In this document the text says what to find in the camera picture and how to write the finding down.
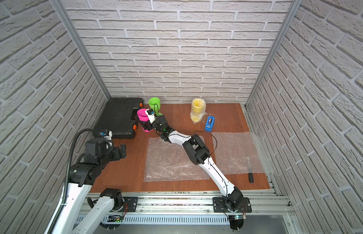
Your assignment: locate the pink plastic wine glass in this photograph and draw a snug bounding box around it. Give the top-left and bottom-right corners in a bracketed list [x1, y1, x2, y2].
[137, 109, 153, 133]

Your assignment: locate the yellow plastic wine glass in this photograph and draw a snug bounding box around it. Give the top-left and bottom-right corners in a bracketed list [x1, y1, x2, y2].
[190, 98, 206, 122]

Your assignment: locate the blue tape dispenser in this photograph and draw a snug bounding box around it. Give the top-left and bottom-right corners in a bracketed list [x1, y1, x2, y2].
[205, 116, 215, 132]

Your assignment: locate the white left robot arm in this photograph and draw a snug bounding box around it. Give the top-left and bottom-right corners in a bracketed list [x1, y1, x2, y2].
[45, 137, 129, 234]

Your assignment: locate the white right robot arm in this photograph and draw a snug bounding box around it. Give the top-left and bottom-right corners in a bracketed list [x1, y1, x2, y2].
[140, 114, 243, 212]

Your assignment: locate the green plastic wine glass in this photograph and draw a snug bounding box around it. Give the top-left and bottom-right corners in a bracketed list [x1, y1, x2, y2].
[148, 97, 163, 116]

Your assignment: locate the black plastic tool case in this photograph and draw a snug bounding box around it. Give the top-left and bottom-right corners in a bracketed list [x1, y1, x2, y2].
[94, 97, 144, 139]

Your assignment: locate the small black tool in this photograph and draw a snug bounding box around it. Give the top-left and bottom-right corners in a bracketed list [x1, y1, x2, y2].
[247, 157, 254, 184]

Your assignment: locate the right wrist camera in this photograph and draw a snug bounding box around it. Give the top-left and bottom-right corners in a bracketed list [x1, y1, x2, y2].
[145, 108, 157, 124]

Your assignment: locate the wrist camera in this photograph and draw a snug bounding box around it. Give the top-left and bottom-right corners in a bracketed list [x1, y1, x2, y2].
[85, 135, 114, 157]
[145, 108, 157, 124]

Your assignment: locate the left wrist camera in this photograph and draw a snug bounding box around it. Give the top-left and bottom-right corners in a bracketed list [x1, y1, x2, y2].
[85, 135, 114, 157]

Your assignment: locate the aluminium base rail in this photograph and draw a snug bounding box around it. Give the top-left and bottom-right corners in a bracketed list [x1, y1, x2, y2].
[45, 191, 302, 234]

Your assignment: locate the left aluminium corner post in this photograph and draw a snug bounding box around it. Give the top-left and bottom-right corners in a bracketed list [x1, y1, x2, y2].
[50, 0, 111, 100]

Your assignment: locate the aluminium corner post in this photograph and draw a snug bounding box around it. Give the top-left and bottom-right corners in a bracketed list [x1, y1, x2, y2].
[245, 0, 302, 109]
[50, 0, 111, 100]

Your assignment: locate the right aluminium corner post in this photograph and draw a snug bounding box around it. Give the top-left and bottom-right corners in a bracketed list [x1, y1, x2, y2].
[245, 0, 302, 109]

